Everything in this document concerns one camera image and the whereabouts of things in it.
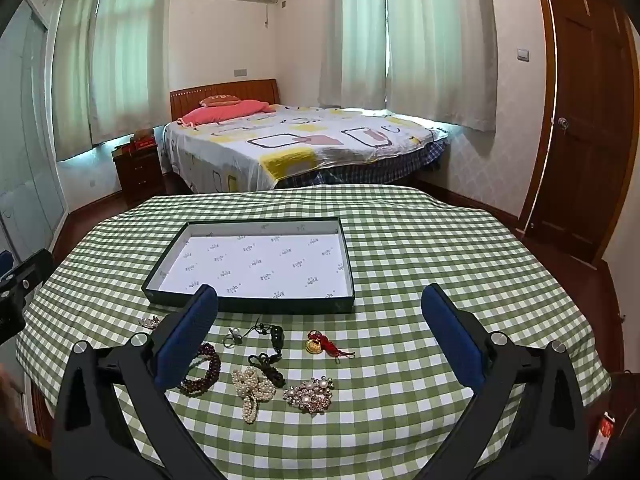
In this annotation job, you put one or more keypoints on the white light switch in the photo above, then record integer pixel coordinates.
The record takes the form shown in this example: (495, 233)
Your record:
(523, 54)

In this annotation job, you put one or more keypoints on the wooden bed headboard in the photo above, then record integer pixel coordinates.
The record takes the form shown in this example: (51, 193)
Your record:
(185, 95)

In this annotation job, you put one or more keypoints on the white curtain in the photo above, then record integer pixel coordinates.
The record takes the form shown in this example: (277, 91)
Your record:
(130, 50)
(75, 70)
(352, 35)
(440, 45)

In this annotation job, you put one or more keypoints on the dark wooden nightstand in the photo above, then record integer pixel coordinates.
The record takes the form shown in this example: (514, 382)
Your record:
(137, 175)

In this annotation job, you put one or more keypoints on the red box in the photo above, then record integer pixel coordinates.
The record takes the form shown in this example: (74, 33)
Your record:
(144, 144)

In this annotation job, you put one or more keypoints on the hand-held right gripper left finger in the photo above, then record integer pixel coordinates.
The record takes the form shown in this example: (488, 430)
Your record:
(187, 340)

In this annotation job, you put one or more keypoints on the green checked tablecloth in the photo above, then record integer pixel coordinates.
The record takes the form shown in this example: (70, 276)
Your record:
(400, 260)

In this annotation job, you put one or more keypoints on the brown patterned cushion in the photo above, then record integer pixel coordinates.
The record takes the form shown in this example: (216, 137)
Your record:
(220, 100)

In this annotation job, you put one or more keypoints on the black hair clip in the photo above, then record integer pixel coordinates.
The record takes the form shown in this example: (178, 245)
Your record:
(276, 336)

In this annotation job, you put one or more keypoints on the white patterned bedspread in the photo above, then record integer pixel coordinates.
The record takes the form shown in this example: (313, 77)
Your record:
(300, 145)

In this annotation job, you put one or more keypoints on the frosted glass wardrobe door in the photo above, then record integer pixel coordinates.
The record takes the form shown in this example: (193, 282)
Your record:
(25, 135)

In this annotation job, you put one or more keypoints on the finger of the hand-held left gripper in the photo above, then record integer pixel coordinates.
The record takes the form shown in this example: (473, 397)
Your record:
(35, 270)

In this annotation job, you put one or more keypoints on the brown wooden door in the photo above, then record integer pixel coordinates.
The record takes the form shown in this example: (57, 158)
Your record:
(580, 85)

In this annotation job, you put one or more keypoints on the red and gold charm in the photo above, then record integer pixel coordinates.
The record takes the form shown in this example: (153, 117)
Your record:
(314, 346)

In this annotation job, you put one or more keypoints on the white shallow box tray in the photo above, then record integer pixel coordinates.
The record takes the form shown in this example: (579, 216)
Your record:
(260, 265)

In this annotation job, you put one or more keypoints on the blue plaid bed sheet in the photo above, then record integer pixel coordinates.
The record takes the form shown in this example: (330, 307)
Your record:
(380, 170)

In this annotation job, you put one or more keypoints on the pink pillow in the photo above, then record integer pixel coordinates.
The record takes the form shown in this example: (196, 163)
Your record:
(220, 112)

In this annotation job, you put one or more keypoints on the red and white packet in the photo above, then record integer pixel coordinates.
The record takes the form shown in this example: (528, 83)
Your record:
(606, 430)

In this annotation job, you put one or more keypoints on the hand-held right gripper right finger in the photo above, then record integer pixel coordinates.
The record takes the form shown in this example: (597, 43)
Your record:
(452, 345)

